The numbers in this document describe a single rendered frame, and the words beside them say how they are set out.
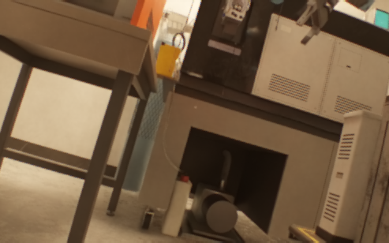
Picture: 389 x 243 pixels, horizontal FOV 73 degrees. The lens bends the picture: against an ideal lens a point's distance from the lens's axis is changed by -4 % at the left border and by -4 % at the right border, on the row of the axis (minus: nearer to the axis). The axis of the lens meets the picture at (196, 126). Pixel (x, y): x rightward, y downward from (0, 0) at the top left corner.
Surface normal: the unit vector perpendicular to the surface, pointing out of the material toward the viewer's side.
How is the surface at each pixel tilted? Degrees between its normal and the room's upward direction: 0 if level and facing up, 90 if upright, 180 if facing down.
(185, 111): 90
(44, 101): 90
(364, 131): 90
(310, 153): 90
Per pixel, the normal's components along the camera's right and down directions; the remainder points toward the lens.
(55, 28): 0.11, -0.05
